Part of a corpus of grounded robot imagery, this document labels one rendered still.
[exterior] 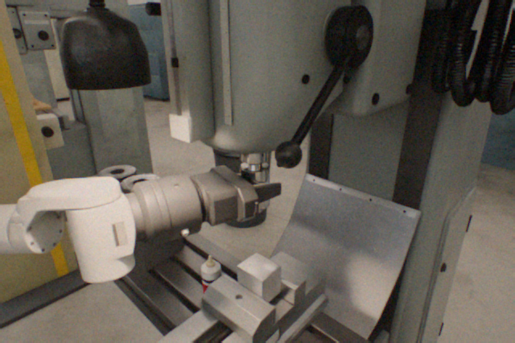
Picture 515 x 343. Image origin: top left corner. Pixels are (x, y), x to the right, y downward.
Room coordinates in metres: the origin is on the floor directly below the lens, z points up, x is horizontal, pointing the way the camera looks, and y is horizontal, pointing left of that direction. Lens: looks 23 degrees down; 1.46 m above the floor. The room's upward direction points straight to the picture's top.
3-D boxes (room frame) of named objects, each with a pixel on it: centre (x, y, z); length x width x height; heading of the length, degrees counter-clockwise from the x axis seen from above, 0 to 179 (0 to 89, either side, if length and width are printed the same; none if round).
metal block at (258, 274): (0.47, 0.00, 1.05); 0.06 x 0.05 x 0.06; 49
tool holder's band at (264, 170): (0.48, 0.01, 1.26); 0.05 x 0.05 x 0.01
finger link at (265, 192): (0.45, -0.01, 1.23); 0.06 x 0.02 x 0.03; 123
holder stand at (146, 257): (0.74, 0.32, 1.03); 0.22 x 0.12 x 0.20; 53
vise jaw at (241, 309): (0.43, 0.04, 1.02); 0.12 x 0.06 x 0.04; 49
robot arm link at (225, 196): (0.43, 0.08, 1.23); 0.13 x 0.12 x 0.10; 33
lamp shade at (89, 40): (0.31, 0.14, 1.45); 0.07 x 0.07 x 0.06
